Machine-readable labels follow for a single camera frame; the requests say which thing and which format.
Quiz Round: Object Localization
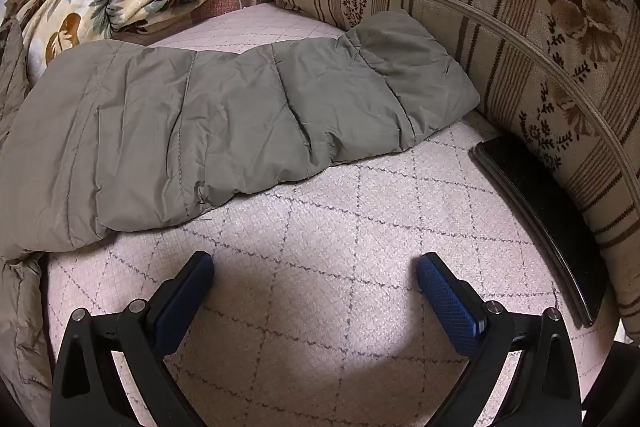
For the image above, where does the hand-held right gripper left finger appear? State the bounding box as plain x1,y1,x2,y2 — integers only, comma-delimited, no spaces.
50,251,216,427

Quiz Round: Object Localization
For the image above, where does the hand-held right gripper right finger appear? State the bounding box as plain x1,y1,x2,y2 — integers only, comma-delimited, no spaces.
416,252,583,427

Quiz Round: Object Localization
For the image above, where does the olive grey puffer jacket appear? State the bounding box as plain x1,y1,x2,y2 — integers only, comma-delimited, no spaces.
0,11,482,427

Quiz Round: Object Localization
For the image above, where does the black phone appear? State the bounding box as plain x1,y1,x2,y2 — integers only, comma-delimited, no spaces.
472,138,608,328

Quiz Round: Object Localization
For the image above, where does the striped floral beige cushion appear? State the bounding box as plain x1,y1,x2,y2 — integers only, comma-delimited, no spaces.
269,0,640,333

